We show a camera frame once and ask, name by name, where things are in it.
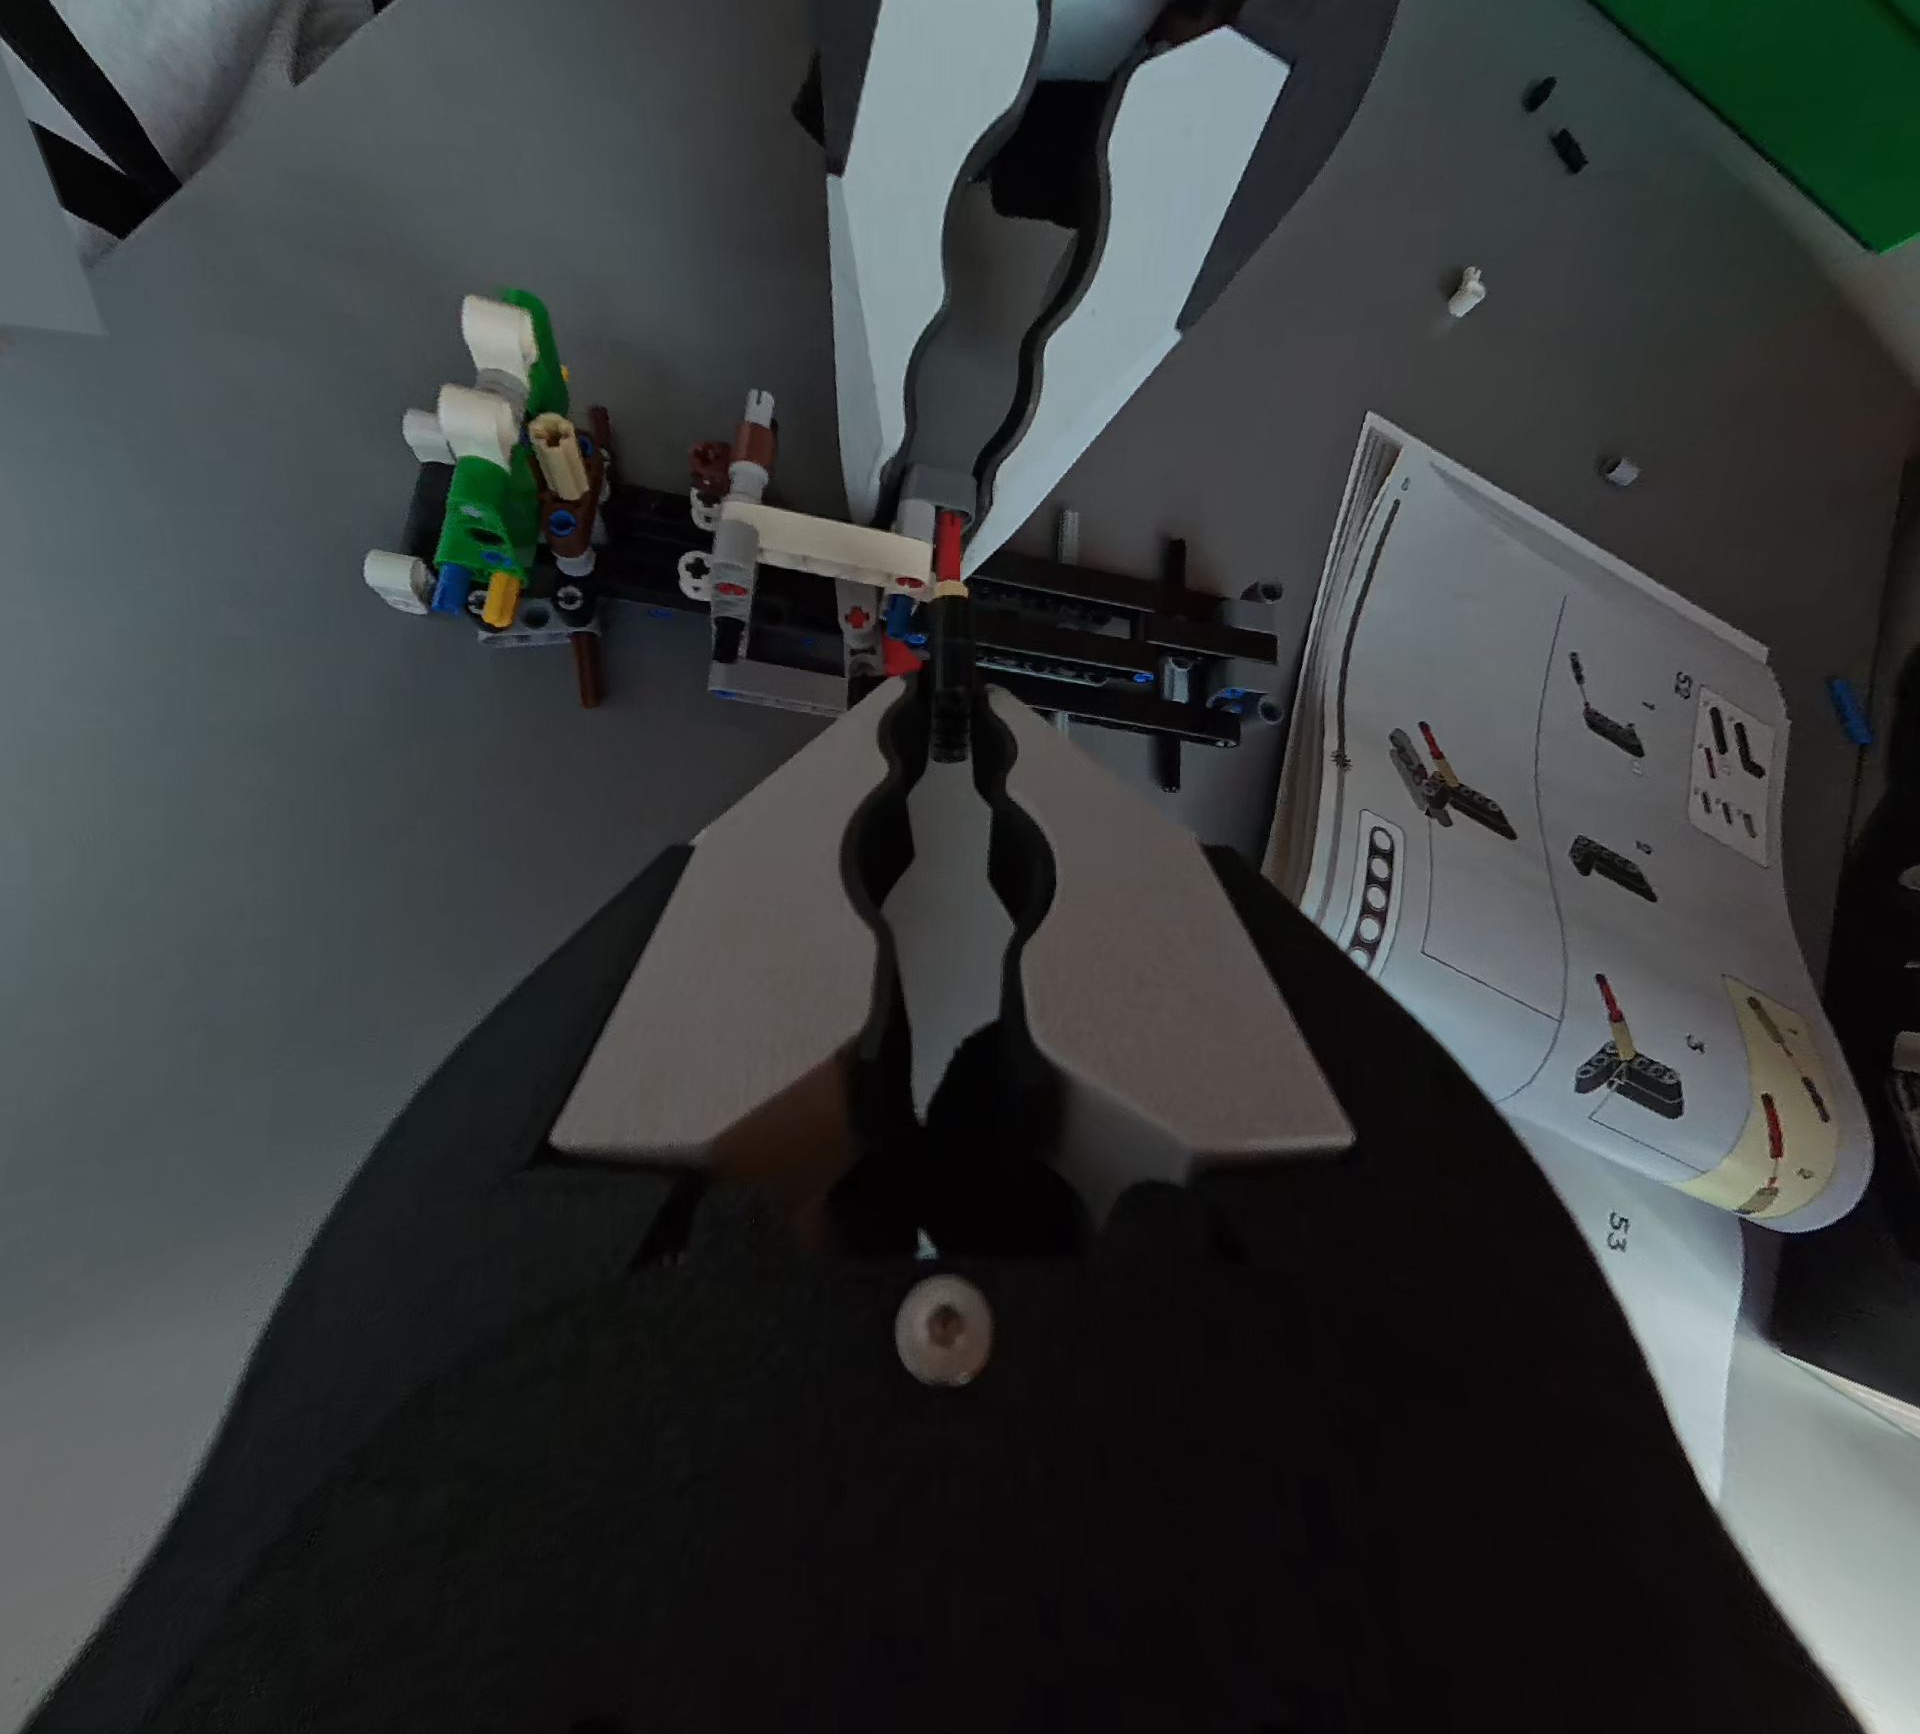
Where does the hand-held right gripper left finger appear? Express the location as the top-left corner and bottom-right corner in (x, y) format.
(548, 680), (921, 1260)

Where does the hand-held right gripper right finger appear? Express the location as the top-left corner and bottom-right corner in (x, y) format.
(918, 689), (1358, 1226)

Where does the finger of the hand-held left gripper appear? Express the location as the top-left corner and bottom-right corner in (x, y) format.
(827, 0), (1052, 523)
(957, 21), (1299, 578)

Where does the black lego piece with red axle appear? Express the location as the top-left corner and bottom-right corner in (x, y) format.
(918, 507), (980, 768)

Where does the lego instruction booklet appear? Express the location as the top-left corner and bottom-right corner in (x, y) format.
(1265, 411), (1920, 1734)

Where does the multicoloured lego model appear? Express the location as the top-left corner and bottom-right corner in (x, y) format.
(365, 290), (1288, 794)

